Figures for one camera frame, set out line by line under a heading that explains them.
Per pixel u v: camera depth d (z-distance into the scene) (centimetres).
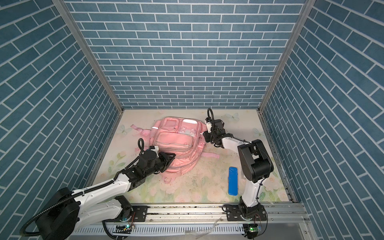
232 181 84
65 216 40
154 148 79
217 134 77
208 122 88
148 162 63
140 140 71
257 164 50
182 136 94
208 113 84
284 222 77
